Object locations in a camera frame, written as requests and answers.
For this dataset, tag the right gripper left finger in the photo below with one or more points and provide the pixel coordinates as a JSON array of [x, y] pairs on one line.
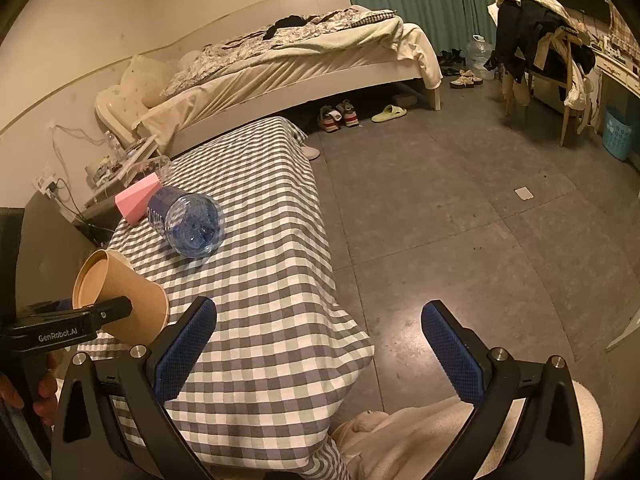
[[88, 442]]

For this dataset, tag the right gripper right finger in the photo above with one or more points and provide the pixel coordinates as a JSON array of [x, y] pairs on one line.
[[547, 441]]

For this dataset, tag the brown paper cup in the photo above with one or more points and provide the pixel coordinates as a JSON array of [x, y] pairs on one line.
[[104, 276]]

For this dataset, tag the grey sofa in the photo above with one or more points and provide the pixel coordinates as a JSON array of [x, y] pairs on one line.
[[52, 252]]

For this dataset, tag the white bedside table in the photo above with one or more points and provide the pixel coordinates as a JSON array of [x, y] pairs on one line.
[[126, 170]]

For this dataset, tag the beige fleece trousers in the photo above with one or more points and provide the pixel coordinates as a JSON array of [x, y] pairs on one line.
[[409, 442]]

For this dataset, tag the pink faceted container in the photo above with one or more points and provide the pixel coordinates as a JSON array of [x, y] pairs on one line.
[[133, 201]]

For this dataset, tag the blue water bottle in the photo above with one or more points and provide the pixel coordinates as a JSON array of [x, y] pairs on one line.
[[192, 224]]

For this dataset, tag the checkered tablecloth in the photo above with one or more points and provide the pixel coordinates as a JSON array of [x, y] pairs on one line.
[[284, 355]]

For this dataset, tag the white pillow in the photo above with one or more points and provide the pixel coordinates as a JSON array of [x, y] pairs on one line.
[[122, 105]]

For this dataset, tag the blue laundry basket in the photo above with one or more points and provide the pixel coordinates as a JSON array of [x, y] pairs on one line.
[[618, 136]]

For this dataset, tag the beige slipper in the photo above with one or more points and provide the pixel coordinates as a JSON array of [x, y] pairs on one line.
[[310, 153]]

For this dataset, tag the left sneaker under bed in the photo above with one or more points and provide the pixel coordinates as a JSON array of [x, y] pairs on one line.
[[329, 119]]

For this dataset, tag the sneaker under bed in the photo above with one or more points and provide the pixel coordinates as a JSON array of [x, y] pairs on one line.
[[329, 119], [348, 113]]

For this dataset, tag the green slipper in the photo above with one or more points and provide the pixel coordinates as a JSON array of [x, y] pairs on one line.
[[390, 112]]

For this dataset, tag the bed with beige sheets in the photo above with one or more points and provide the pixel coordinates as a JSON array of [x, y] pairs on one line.
[[236, 81]]

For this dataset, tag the right sneaker under bed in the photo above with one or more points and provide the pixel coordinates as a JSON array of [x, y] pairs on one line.
[[348, 113]]

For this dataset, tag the beige shoes by curtain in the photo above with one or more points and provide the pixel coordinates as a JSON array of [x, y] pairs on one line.
[[466, 79]]

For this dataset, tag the wooden chair with clothes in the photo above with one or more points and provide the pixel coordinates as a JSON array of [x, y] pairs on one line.
[[539, 39]]

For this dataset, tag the large clear water jug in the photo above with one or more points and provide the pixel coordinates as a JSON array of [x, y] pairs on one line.
[[478, 53]]

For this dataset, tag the wall power strip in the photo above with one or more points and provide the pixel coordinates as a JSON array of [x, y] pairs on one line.
[[46, 184]]

